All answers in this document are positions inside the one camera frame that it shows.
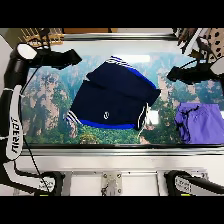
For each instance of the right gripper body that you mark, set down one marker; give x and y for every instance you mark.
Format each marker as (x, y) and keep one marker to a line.
(179, 75)

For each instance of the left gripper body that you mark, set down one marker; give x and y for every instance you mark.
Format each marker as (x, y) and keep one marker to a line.
(68, 59)

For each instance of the navy blue garment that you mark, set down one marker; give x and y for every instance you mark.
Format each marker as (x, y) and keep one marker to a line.
(113, 100)

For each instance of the brown clothes hanger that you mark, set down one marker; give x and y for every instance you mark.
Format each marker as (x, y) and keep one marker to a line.
(55, 36)

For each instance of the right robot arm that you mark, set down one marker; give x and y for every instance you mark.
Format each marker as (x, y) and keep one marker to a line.
(205, 75)

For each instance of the purple garment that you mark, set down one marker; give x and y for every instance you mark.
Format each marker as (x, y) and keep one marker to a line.
(203, 125)

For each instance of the spotted garment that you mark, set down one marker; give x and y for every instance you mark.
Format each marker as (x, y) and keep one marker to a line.
(217, 41)

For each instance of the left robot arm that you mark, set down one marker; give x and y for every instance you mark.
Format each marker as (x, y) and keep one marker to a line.
(15, 126)

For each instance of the silver frame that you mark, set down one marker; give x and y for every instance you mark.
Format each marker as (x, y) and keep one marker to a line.
(113, 151)

